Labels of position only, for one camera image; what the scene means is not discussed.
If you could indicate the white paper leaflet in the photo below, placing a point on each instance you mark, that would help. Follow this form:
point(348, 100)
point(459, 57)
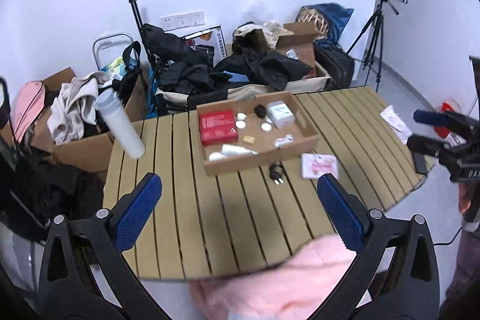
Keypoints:
point(390, 117)

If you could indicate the wicker basket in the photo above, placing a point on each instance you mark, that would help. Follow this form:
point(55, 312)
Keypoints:
point(311, 20)

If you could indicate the black tote bag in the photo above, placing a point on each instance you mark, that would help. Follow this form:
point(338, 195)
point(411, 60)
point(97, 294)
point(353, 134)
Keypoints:
point(129, 80)

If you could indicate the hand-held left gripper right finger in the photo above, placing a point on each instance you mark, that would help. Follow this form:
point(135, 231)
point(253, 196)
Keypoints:
point(341, 211)

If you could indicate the black clothes pile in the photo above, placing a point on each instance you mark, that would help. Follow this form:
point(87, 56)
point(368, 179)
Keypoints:
point(191, 78)

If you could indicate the tan slatted folding table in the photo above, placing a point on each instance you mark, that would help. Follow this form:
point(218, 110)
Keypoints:
point(225, 222)

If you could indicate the shallow cardboard tray box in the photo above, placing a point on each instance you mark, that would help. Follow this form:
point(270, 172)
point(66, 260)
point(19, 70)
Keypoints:
point(262, 155)

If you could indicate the white wall socket strip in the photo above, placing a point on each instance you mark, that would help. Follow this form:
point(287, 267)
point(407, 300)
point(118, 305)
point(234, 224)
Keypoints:
point(183, 20)

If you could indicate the pink backpack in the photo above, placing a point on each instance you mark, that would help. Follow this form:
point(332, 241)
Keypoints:
point(26, 110)

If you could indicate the white metal frame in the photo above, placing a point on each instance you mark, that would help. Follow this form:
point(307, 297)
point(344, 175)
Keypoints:
point(112, 37)

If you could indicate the white spray bottle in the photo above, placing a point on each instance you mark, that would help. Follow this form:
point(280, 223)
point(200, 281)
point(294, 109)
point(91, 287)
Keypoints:
point(238, 150)

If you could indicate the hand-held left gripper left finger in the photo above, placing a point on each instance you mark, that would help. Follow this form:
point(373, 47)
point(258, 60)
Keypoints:
point(137, 213)

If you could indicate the white plastic bag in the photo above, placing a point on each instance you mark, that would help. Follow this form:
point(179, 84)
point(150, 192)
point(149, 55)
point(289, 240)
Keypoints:
point(270, 31)

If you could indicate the black fabric trolley bag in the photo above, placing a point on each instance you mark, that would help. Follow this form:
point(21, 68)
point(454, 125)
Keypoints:
point(168, 46)

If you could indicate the black smartphone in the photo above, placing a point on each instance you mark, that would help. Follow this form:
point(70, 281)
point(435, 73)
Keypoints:
point(420, 164)

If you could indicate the printed product box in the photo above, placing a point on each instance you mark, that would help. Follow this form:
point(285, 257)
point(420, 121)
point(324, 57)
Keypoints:
point(210, 42)

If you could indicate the pink patterned pouch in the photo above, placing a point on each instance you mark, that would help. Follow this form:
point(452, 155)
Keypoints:
point(318, 166)

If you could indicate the pink cloth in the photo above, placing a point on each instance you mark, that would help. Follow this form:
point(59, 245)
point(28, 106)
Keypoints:
point(277, 282)

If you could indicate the white square box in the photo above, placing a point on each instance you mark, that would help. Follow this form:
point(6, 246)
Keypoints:
point(281, 113)

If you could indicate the red rectangular box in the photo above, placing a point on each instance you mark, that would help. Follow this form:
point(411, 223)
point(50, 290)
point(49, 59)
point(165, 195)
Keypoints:
point(218, 128)

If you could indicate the large cardboard box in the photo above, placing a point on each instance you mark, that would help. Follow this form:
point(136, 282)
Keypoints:
point(82, 151)

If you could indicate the open cardboard box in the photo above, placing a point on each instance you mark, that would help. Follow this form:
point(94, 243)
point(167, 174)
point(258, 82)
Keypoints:
point(300, 42)

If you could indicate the person's right forearm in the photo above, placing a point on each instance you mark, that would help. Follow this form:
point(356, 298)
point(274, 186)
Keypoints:
point(465, 267)

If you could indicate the small black pouch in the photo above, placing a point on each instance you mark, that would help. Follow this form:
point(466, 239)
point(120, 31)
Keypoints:
point(260, 110)

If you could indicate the pink printed packet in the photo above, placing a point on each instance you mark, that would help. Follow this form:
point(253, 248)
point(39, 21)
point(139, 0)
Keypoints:
point(403, 134)

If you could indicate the black jacket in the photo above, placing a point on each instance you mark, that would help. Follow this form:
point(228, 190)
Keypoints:
point(270, 69)

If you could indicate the small tan block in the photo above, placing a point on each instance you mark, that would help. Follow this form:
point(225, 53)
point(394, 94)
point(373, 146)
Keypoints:
point(249, 139)

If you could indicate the red plastic container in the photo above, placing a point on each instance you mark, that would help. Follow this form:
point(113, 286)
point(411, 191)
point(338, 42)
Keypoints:
point(448, 108)

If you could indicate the black suitcase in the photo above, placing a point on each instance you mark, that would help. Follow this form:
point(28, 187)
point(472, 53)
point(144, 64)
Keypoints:
point(337, 67)

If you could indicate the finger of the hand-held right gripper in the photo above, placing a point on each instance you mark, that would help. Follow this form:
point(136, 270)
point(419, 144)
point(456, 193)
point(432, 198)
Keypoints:
point(427, 146)
point(431, 117)

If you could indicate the blue cushion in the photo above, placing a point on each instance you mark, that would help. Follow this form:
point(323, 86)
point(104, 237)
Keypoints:
point(339, 20)

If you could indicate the beige clothes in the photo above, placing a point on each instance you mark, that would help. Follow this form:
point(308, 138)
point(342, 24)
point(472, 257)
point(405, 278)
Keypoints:
point(73, 110)

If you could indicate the white thermos bottle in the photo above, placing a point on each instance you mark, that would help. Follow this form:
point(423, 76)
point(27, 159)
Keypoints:
point(122, 125)

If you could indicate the black tripod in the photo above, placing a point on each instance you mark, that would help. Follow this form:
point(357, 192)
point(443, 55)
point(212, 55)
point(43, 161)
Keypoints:
point(375, 42)

